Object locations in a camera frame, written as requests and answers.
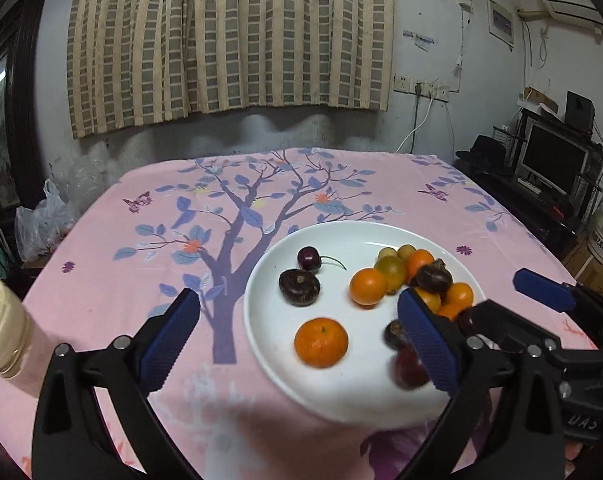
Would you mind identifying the large front tangerine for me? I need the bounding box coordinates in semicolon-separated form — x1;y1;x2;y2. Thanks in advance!
294;318;349;370

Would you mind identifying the dark cherry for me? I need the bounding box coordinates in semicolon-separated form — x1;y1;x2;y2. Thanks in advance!
297;246;347;272

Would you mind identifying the small dark mangosteen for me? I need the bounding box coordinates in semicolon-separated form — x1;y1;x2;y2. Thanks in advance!
279;269;321;307

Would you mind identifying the large dark plum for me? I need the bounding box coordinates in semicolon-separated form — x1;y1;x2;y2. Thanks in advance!
391;346;431;390

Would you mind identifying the yellow orange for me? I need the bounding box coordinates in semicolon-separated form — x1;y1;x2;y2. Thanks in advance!
443;282;475;308
374;256;405;295

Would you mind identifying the dark passion fruit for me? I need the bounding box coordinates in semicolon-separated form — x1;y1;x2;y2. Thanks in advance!
409;259;453;295

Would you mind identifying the right orange tangerine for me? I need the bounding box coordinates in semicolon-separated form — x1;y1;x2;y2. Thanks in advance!
405;249;435;283

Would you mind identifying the cream lidded drink cup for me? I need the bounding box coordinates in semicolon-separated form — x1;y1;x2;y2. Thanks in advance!
0;278;37;398

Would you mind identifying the middle small orange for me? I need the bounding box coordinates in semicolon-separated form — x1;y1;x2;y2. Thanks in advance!
349;268;387;309

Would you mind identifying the computer monitor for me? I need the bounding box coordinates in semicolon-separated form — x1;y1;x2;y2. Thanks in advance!
518;122;588;195

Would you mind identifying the black hat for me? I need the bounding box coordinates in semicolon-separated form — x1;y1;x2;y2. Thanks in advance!
455;134;505;170

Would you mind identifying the white oval plate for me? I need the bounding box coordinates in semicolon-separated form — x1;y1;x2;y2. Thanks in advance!
244;221;485;430

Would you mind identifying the black speaker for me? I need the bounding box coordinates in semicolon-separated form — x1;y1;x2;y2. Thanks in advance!
564;91;595;136

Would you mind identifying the pink deer tablecloth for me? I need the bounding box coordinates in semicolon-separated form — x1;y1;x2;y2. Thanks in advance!
24;148;590;479

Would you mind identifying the clear plastic bag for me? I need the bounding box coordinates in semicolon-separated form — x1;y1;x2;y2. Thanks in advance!
15;179;76;262

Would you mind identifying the white air conditioner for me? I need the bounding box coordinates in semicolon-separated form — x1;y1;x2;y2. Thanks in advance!
541;0;603;29

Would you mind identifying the striped beige curtain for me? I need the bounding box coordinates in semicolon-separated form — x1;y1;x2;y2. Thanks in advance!
66;0;395;139

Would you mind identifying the wall power strip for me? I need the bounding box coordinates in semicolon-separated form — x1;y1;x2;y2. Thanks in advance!
393;74;450;103

